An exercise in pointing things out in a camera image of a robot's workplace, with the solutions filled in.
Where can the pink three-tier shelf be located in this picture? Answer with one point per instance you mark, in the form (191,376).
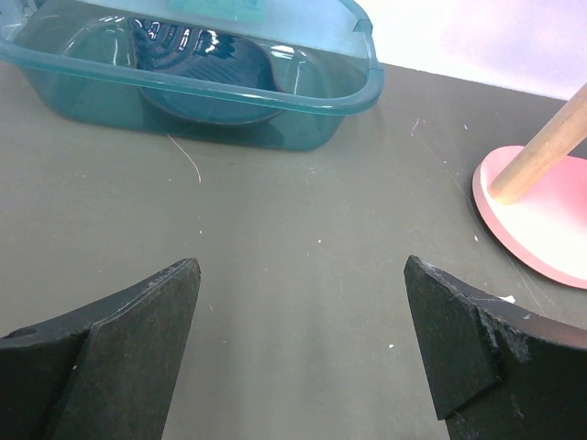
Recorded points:
(533,197)

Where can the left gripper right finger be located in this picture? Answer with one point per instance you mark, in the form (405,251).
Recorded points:
(494,369)

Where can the teal plastic bin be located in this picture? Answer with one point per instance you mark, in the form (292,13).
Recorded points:
(78,58)

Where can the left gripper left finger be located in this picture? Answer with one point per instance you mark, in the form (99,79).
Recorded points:
(106,370)

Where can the dark blue bowl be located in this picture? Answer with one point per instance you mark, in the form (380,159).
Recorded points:
(202,54)

